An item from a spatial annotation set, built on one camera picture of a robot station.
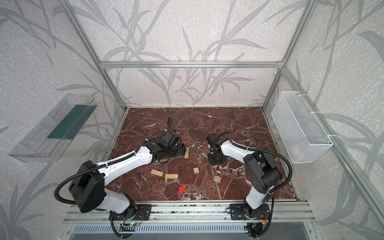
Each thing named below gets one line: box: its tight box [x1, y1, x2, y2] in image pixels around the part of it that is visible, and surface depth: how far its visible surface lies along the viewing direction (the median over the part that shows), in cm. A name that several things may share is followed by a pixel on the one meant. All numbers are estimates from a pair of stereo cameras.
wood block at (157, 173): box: [150, 169, 164, 177], surface depth 88 cm
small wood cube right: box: [213, 175, 222, 183], surface depth 86 cm
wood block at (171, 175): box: [165, 173, 179, 179], surface depth 87 cm
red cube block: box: [178, 185, 186, 193], surface depth 82 cm
